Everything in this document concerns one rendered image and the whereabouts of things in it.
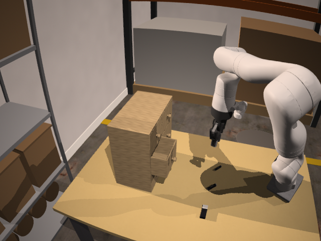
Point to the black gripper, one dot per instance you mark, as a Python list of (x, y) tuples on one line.
[(218, 125)]

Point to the light wooden chest of drawers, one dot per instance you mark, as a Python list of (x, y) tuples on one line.
[(129, 138)]

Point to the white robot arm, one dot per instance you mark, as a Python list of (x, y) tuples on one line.
[(292, 91)]

